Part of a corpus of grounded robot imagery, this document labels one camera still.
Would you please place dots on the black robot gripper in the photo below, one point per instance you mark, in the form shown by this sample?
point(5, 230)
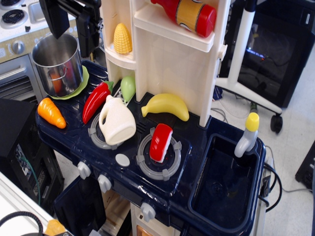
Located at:
point(88, 22)

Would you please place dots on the stainless steel pot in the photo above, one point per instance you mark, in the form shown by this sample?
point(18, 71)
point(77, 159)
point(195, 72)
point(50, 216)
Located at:
point(58, 64)

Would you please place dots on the red white toy sushi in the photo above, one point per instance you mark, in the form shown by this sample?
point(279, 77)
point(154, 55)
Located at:
point(160, 142)

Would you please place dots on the white toy stove background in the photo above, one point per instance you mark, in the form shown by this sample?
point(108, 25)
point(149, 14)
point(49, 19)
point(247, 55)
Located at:
point(22, 25)

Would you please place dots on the yellow toy corn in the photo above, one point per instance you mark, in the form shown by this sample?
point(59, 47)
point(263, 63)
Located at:
point(122, 39)

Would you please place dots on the green plastic plate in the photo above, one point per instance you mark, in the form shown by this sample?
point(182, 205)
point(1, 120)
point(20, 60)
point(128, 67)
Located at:
point(80, 88)

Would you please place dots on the red toy chili pepper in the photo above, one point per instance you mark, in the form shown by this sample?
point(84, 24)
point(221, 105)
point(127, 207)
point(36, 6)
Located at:
point(96, 99)

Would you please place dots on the green toy pear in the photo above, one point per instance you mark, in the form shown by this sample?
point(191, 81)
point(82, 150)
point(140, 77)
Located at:
point(128, 88)

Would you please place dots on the orange toy carrot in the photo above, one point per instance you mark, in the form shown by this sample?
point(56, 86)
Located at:
point(50, 112)

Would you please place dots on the cream toy kitchen shelf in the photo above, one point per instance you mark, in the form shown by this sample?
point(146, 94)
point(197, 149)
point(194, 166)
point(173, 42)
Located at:
point(165, 57)

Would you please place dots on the white toy detergent jug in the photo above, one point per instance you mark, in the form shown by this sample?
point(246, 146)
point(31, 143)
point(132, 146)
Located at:
point(116, 121)

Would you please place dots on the yellow toy banana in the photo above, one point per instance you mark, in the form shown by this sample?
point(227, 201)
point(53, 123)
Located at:
point(166, 103)

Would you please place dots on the red toy ketchup bottle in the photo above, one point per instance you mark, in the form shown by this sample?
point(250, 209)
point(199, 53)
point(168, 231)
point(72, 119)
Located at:
point(193, 15)

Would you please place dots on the grey round button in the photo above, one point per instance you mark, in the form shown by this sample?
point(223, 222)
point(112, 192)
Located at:
point(122, 160)

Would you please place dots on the black computer case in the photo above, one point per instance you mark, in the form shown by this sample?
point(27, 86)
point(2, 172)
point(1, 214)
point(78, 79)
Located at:
point(24, 159)

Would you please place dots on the grey left stove knob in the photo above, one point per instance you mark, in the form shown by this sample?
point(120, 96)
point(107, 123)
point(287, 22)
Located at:
point(84, 170)

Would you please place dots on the grey stove knob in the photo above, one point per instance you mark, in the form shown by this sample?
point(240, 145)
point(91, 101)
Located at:
point(148, 211)
point(84, 170)
point(104, 183)

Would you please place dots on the grey middle stove knob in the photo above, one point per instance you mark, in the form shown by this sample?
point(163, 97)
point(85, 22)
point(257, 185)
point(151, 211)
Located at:
point(104, 183)

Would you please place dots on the navy toy oven door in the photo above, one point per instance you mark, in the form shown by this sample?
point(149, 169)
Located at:
point(80, 207)

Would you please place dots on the grey toy faucet yellow cap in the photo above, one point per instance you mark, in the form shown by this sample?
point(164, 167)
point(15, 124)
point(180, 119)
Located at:
point(247, 141)

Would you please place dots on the grey right stove knob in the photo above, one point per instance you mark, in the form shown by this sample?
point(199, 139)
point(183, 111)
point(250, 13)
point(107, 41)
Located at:
point(148, 211)

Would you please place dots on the navy toy kitchen counter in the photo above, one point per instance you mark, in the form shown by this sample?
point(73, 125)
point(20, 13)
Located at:
point(201, 188)

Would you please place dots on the black monitor screen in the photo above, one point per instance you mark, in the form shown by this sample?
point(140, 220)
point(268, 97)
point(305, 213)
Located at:
point(280, 42)

